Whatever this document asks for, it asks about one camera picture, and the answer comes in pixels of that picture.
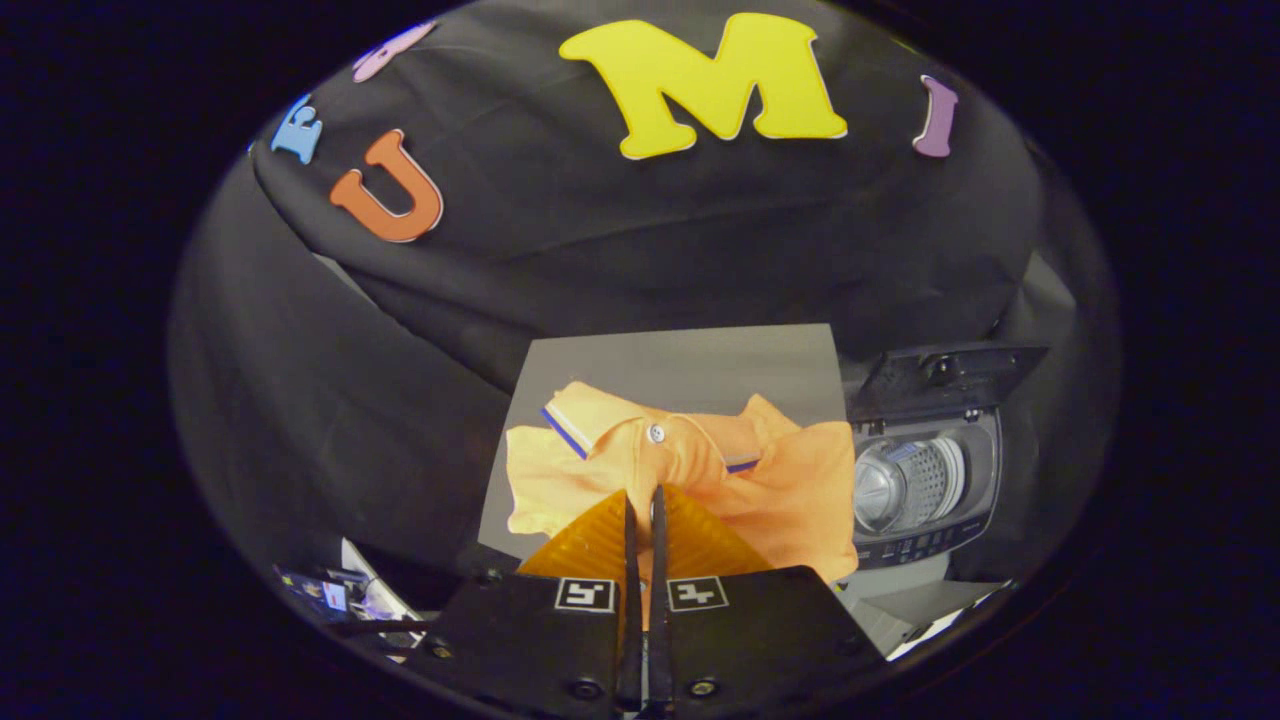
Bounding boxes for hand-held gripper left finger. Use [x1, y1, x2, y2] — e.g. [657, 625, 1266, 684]
[425, 488, 643, 716]

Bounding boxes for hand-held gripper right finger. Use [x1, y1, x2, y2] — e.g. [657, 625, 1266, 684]
[650, 484, 886, 716]

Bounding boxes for yellow orange polo shirt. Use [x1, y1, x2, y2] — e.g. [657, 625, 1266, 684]
[505, 380, 861, 586]

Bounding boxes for grey washing machine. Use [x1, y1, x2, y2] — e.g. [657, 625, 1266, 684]
[840, 343, 1051, 651]

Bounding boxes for white paper sheets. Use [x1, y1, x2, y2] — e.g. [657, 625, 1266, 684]
[340, 538, 423, 629]

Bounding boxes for grey cabinet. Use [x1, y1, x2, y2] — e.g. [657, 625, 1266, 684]
[478, 323, 851, 561]

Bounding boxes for blue printed packet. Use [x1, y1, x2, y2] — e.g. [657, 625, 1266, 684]
[275, 566, 351, 613]

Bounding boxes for black backdrop cloth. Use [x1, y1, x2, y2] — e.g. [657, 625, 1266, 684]
[168, 0, 1121, 601]

